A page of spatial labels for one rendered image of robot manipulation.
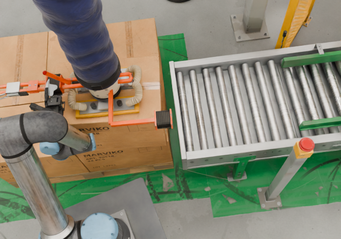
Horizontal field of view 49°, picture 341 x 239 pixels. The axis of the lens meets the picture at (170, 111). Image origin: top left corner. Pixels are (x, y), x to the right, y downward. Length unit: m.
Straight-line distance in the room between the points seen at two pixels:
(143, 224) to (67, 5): 1.15
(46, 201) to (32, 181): 0.12
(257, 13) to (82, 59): 1.94
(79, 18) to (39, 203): 0.74
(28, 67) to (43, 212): 1.45
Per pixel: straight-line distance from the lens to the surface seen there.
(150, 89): 2.06
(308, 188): 2.92
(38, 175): 1.54
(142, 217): 2.02
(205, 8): 3.63
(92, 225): 1.72
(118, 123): 1.83
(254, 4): 3.19
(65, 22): 1.46
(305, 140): 1.88
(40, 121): 1.40
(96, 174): 2.84
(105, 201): 2.08
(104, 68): 1.74
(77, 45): 1.58
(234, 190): 2.82
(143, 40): 2.75
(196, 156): 2.25
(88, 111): 2.03
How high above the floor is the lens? 2.72
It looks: 63 degrees down
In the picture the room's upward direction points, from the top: 8 degrees counter-clockwise
